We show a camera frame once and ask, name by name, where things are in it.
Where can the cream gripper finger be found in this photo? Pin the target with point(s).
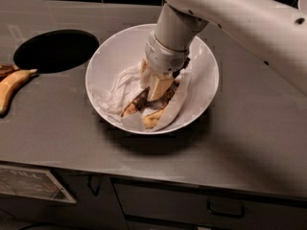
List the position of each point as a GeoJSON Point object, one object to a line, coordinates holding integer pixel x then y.
{"type": "Point", "coordinates": [146, 73]}
{"type": "Point", "coordinates": [158, 86]}

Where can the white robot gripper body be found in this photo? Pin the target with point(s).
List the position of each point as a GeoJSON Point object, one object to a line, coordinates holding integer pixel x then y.
{"type": "Point", "coordinates": [163, 57]}

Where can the brown spotted banana peel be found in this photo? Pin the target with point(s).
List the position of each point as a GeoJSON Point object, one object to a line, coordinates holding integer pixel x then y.
{"type": "Point", "coordinates": [142, 115]}

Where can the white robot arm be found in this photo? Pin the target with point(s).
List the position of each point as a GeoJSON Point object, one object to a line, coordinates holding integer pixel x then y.
{"type": "Point", "coordinates": [274, 32]}

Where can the white ceramic bowl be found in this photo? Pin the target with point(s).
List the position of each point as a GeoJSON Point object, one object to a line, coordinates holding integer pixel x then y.
{"type": "Point", "coordinates": [126, 49]}

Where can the yellow banana on counter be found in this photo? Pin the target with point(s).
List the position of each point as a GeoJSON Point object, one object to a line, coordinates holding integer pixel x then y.
{"type": "Point", "coordinates": [10, 84]}

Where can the dark overripe banana piece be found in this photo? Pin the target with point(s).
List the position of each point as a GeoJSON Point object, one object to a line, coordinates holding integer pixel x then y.
{"type": "Point", "coordinates": [6, 70]}

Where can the crumpled white paper napkin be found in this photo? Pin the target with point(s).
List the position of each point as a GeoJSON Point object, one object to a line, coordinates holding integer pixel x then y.
{"type": "Point", "coordinates": [124, 90]}

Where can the round black counter hole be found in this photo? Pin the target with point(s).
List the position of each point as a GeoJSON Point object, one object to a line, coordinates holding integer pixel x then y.
{"type": "Point", "coordinates": [56, 51]}

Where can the grey cabinet drawer front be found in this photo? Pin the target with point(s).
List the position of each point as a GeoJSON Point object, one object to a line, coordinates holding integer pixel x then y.
{"type": "Point", "coordinates": [187, 205]}

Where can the framed sign on cabinet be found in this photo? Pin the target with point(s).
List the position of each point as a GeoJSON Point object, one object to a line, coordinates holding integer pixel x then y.
{"type": "Point", "coordinates": [33, 183]}

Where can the black cabinet door handle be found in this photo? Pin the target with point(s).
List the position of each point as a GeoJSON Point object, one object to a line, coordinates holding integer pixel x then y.
{"type": "Point", "coordinates": [94, 184]}

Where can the black drawer handle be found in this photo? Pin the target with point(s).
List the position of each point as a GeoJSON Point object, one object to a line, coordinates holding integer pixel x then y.
{"type": "Point", "coordinates": [225, 208]}

